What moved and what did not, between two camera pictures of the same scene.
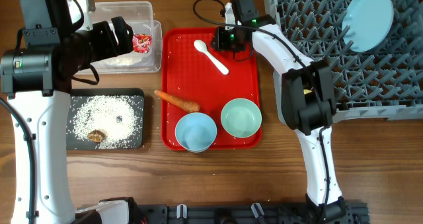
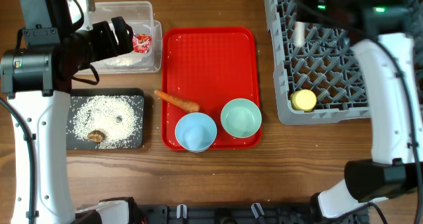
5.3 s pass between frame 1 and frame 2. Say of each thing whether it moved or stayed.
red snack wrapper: stayed
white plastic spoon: moved
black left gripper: stayed
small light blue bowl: stayed
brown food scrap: stayed
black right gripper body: moved
